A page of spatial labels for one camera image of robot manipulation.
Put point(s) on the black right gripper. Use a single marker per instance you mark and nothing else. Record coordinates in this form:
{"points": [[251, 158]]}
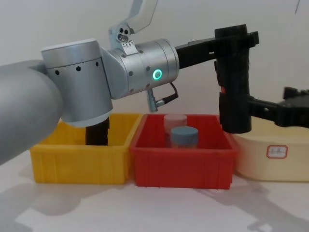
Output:
{"points": [[293, 112]]}

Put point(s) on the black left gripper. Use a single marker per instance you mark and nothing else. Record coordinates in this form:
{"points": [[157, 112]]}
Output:
{"points": [[193, 53]]}

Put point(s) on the black cylindrical bottle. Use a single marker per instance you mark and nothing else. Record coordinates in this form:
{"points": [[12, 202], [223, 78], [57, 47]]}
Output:
{"points": [[234, 79]]}

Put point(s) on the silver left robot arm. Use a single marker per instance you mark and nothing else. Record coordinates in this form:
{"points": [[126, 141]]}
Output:
{"points": [[79, 79]]}

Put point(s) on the white label red border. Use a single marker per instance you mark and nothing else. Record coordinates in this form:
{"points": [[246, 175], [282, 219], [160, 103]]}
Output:
{"points": [[277, 151]]}

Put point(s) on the cream plastic container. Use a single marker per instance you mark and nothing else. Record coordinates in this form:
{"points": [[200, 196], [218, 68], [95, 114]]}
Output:
{"points": [[272, 157]]}

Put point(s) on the jar with grey-blue lid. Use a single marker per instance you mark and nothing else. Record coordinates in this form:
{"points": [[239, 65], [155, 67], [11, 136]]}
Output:
{"points": [[184, 137]]}

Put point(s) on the jar with pink lid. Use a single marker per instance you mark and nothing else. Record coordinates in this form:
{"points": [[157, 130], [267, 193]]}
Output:
{"points": [[175, 122]]}

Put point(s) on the red plastic bin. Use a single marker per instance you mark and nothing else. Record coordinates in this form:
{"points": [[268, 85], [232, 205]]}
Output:
{"points": [[181, 166]]}

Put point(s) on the black upright object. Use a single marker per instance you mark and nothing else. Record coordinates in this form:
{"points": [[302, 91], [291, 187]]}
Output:
{"points": [[97, 133]]}

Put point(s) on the yellow plastic bin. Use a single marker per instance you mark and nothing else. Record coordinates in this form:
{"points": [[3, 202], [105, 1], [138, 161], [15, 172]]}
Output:
{"points": [[79, 162]]}

